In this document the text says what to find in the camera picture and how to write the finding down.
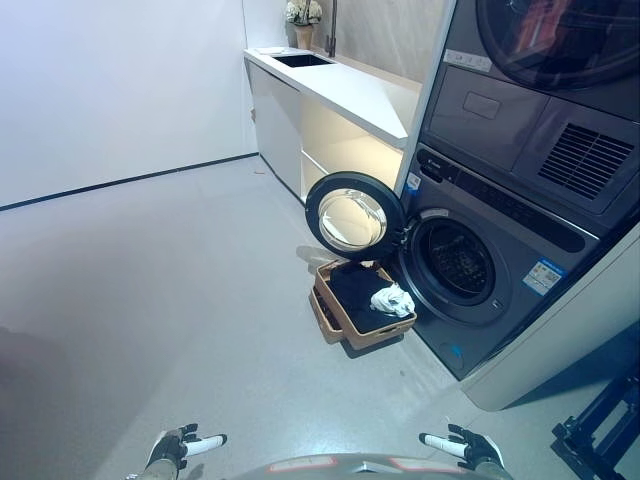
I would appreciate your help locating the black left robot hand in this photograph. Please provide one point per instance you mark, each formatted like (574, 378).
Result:
(170, 447)

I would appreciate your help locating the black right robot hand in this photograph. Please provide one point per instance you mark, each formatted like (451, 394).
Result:
(477, 447)

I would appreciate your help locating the white cloth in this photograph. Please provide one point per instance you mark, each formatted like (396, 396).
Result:
(392, 300)

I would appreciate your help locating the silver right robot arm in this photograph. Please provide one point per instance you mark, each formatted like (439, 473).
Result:
(487, 472)

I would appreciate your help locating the grey front-load washing machine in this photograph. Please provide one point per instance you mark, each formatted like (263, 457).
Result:
(500, 330)

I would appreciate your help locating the large wicker laundry basket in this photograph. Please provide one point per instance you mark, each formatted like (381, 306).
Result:
(380, 337)

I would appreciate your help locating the black clothes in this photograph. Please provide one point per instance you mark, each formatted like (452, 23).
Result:
(352, 295)

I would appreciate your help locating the round washing machine door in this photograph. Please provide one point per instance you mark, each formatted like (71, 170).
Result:
(350, 220)

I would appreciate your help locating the small blue sticker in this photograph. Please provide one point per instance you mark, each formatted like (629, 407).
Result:
(455, 350)

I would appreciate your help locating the blue energy label sticker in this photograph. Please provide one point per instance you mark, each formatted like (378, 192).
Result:
(544, 272)

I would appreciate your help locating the blue white barcode sticker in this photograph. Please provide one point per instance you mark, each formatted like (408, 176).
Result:
(413, 182)

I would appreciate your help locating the grey stacked dryer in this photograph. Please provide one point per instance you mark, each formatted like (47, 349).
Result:
(480, 130)

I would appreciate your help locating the white counter cabinet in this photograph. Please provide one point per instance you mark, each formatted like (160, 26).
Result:
(272, 115)

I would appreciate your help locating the white dryer label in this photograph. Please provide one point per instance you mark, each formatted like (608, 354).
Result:
(467, 59)

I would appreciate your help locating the black recessed sink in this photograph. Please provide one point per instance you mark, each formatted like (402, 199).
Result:
(300, 60)

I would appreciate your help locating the white flat tray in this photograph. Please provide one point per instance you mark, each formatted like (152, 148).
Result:
(272, 50)

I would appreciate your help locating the beige flower vase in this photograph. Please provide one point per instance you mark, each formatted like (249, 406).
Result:
(303, 37)

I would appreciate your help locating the grey metal faucet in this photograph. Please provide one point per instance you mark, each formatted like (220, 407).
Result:
(330, 30)

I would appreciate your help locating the white flower bouquet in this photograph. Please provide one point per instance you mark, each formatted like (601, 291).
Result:
(300, 12)

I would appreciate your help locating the black metal frame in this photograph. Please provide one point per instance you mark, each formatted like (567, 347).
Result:
(575, 440)

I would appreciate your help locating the white appliance enclosure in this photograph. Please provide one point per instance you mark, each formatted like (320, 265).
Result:
(550, 360)

